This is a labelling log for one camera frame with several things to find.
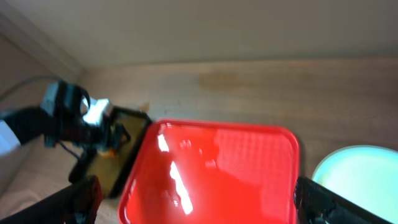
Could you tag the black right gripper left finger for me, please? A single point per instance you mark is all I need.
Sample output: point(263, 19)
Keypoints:
point(75, 204)

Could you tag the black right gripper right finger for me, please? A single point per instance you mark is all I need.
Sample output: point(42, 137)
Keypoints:
point(316, 204)

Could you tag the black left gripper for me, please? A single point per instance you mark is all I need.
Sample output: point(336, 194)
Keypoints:
point(104, 137)

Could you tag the light blue plate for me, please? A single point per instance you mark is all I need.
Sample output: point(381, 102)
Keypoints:
point(365, 175)

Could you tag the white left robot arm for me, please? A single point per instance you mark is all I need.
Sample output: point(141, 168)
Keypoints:
point(19, 127)

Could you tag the black water tray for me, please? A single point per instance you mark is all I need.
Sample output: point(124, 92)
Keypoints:
point(113, 169)

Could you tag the red serving tray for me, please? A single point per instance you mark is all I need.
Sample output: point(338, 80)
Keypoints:
point(190, 171)

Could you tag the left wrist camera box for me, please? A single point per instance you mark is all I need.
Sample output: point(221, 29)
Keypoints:
point(65, 100)

